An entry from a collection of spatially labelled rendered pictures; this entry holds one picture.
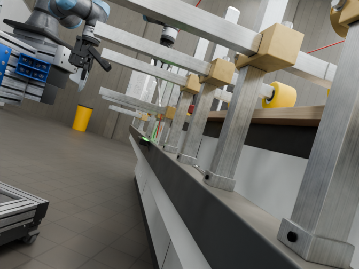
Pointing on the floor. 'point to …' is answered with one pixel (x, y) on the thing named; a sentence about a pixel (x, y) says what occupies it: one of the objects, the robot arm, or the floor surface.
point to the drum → (82, 118)
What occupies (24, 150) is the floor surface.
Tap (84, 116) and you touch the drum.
